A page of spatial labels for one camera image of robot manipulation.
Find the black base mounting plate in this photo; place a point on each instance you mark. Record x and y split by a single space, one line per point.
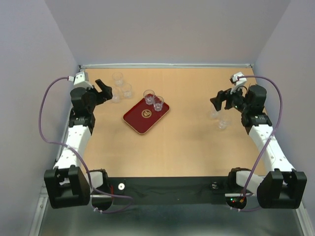
173 190

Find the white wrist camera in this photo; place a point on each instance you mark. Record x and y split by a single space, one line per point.
82 78
237 80

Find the clear glass right upper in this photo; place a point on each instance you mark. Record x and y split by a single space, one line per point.
213 113

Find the clear glass right lower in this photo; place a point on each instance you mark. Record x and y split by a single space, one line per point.
223 122

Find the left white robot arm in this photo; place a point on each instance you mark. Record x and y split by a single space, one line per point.
69 183

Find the clear faceted glass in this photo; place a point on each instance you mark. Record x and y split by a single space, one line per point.
149 96
158 102

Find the aluminium table frame rail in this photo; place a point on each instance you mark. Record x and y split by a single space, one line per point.
166 65

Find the red rectangular serving tray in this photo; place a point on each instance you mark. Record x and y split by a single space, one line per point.
142 117

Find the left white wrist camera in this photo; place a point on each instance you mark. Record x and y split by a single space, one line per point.
82 78

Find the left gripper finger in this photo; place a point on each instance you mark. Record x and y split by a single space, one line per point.
102 86
105 94

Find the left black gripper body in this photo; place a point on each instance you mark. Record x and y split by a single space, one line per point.
94 98

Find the clear glass left middle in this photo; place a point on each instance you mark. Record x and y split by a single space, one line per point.
126 90

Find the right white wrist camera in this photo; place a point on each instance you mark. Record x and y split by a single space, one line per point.
237 80

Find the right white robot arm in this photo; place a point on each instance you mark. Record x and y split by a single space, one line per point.
283 186

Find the clear glass left front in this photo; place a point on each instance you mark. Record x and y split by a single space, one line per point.
116 95

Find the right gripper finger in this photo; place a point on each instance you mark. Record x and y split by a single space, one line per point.
217 101
228 99

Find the clear glass back left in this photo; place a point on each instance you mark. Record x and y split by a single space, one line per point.
118 78

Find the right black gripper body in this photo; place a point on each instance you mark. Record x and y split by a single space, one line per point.
239 102

